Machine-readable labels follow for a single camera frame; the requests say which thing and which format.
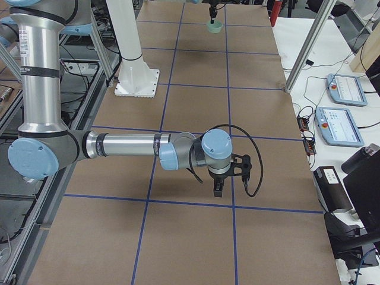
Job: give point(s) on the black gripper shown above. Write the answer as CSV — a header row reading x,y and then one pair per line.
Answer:
x,y
218,178
212,8

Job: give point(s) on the mint green bowl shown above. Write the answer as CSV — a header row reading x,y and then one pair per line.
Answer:
x,y
214,26

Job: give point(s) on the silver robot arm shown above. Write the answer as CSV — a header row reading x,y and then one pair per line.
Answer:
x,y
45,144

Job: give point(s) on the red cylinder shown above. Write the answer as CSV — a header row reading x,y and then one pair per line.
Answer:
x,y
275,12

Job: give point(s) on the small black square device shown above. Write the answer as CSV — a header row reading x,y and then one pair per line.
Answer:
x,y
309,62

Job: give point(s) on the black box with label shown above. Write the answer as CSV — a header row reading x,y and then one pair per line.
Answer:
x,y
330,190

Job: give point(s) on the near blue teach pendant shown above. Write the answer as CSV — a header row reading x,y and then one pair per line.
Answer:
x,y
338,127

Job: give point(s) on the blue teach pendant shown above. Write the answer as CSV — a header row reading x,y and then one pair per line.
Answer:
x,y
346,90
338,127

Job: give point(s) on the black computer monitor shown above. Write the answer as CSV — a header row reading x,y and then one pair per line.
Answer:
x,y
362,186

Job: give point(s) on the far blue teach pendant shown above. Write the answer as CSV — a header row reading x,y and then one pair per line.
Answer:
x,y
346,90

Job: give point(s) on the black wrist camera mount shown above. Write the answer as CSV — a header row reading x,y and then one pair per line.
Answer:
x,y
240,166

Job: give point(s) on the white central pedestal column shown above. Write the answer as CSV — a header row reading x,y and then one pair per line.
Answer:
x,y
135,77

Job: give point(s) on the aluminium frame post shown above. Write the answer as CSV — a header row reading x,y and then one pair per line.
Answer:
x,y
316,27

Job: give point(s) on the aluminium side frame rail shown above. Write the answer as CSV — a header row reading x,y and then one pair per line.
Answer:
x,y
28,206

